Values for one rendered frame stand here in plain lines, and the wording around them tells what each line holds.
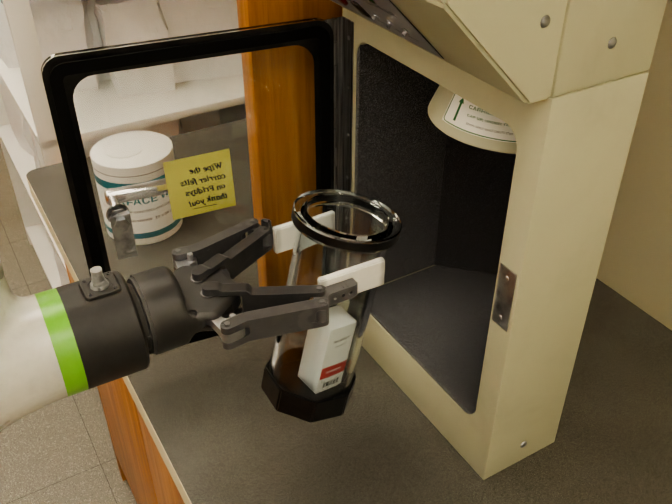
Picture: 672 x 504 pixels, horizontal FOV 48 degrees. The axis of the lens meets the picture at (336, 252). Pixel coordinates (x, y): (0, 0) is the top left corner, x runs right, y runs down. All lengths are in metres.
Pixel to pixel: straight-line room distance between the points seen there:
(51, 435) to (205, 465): 1.42
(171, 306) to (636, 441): 0.60
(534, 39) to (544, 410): 0.46
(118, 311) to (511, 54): 0.37
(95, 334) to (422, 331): 0.46
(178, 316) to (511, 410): 0.38
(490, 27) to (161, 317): 0.35
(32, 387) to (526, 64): 0.45
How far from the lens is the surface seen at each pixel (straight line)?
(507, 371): 0.79
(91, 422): 2.32
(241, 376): 1.01
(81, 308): 0.65
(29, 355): 0.64
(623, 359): 1.10
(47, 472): 2.23
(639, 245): 1.20
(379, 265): 0.71
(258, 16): 0.87
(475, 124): 0.74
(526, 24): 0.57
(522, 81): 0.59
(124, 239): 0.86
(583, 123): 0.66
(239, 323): 0.65
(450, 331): 0.97
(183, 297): 0.66
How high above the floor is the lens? 1.65
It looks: 36 degrees down
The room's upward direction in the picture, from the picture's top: straight up
